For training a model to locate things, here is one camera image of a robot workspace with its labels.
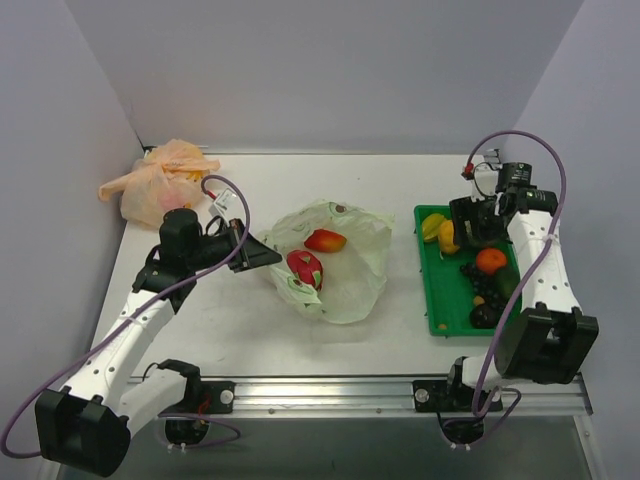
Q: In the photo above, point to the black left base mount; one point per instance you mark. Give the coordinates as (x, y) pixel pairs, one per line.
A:
(205, 397)

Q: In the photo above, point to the orange tangerine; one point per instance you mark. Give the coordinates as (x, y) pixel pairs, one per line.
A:
(490, 260)

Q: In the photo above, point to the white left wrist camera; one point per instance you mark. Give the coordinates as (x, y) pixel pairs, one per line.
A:
(225, 204)

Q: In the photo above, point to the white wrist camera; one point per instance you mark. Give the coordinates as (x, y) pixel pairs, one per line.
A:
(484, 173)
(225, 204)

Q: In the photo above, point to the green avocado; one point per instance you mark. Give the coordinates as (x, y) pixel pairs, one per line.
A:
(506, 280)

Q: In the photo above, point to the pale green plastic bag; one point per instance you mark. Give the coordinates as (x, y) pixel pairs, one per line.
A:
(353, 277)

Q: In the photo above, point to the red orange mango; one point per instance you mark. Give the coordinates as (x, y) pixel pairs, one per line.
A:
(325, 241)

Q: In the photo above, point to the dark blue grape bunch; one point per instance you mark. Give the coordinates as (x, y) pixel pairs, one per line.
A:
(483, 285)

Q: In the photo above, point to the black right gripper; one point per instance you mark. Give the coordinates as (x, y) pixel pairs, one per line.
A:
(467, 220)

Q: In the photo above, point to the green plastic tray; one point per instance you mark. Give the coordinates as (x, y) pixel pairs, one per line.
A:
(449, 296)

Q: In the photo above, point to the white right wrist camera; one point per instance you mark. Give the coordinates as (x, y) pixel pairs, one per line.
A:
(484, 173)

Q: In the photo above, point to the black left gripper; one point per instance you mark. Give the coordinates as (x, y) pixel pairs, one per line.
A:
(239, 245)

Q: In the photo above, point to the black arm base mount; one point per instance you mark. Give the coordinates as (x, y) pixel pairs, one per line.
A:
(443, 394)

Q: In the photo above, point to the pink dragon fruit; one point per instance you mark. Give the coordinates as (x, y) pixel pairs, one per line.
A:
(306, 267)

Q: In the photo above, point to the orange filled plastic bag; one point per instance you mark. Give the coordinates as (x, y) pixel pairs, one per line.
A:
(166, 178)

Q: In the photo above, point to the aluminium front rail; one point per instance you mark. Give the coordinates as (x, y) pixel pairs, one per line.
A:
(378, 396)

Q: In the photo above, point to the yellow green starfruit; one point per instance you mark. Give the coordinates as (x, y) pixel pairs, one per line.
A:
(430, 227)

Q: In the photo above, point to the dark purple passion fruit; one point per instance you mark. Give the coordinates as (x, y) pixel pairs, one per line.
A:
(484, 317)

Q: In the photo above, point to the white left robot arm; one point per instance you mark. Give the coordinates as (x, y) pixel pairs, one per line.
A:
(89, 422)

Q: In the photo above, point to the yellow orange lemon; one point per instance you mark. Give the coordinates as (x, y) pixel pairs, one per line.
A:
(446, 238)

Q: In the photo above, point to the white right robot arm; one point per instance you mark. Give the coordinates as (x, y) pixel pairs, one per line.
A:
(549, 339)

